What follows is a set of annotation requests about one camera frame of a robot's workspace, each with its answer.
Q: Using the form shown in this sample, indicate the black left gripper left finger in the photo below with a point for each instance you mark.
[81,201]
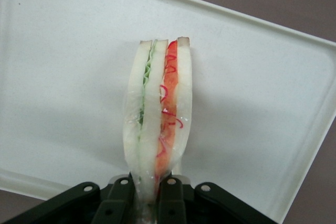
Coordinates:
[113,203]

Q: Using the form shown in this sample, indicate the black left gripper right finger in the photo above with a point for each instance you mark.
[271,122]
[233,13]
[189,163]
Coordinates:
[173,203]

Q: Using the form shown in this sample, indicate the beige plastic tray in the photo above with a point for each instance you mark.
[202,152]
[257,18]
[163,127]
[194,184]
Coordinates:
[65,90]

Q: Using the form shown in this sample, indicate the triangle sandwich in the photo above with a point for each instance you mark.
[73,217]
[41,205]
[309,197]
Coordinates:
[160,108]

